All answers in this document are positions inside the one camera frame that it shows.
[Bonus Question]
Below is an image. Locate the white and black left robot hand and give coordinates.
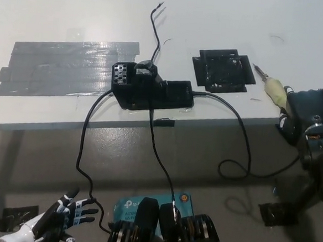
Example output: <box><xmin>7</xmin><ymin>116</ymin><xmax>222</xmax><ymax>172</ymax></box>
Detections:
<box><xmin>0</xmin><ymin>181</ymin><xmax>101</xmax><ymax>242</ymax></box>

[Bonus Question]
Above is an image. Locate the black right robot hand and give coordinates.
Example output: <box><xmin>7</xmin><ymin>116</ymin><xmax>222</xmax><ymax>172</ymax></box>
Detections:
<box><xmin>277</xmin><ymin>85</ymin><xmax>323</xmax><ymax>148</ymax></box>

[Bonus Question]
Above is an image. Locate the soldering iron with tape-wrapped handle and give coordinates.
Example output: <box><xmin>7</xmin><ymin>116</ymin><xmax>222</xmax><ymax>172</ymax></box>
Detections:
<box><xmin>249</xmin><ymin>62</ymin><xmax>295</xmax><ymax>114</ymax></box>

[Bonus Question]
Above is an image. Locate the black soldering station base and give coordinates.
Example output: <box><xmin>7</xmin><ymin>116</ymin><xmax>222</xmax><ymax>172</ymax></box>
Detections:
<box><xmin>108</xmin><ymin>58</ymin><xmax>197</xmax><ymax>115</ymax></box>

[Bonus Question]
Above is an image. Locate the black floor tape patch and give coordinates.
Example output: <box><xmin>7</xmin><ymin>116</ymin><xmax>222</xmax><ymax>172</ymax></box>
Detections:
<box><xmin>1</xmin><ymin>203</ymin><xmax>39</xmax><ymax>234</ymax></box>
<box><xmin>257</xmin><ymin>201</ymin><xmax>300</xmax><ymax>229</ymax></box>

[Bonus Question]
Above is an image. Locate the grey table leg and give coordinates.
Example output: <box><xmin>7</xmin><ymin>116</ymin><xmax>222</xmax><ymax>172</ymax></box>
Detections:
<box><xmin>4</xmin><ymin>129</ymin><xmax>24</xmax><ymax>203</ymax></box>

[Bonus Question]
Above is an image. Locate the teal TP-Link box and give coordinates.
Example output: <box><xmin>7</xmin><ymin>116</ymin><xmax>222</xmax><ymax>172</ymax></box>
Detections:
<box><xmin>112</xmin><ymin>187</ymin><xmax>196</xmax><ymax>237</ymax></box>

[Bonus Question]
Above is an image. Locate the black tape square patch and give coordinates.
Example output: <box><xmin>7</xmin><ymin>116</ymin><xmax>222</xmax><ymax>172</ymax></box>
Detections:
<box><xmin>190</xmin><ymin>46</ymin><xmax>258</xmax><ymax>96</ymax></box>

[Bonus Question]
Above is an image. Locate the small black tape strip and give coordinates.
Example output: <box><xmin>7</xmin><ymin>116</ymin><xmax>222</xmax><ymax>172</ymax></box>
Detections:
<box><xmin>154</xmin><ymin>118</ymin><xmax>176</xmax><ymax>128</ymax></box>

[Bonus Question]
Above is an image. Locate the black soldering iron cable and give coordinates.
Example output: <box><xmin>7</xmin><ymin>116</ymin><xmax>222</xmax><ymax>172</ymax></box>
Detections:
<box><xmin>187</xmin><ymin>92</ymin><xmax>305</xmax><ymax>183</ymax></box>

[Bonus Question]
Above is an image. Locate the black power cable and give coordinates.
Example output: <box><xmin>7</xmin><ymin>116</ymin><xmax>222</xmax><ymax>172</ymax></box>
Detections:
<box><xmin>71</xmin><ymin>90</ymin><xmax>122</xmax><ymax>234</ymax></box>

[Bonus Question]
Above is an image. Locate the black cable with metal clip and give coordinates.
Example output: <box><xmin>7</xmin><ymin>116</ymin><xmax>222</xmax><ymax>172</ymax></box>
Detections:
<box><xmin>142</xmin><ymin>109</ymin><xmax>187</xmax><ymax>225</ymax></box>

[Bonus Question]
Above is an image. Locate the grey duct tape patch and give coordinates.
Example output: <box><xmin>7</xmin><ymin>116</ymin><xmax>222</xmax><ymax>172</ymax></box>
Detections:
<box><xmin>0</xmin><ymin>32</ymin><xmax>142</xmax><ymax>107</ymax></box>

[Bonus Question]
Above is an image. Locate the thin black frayed wire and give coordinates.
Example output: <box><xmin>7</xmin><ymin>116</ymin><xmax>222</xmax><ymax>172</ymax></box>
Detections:
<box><xmin>148</xmin><ymin>0</ymin><xmax>166</xmax><ymax>62</ymax></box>

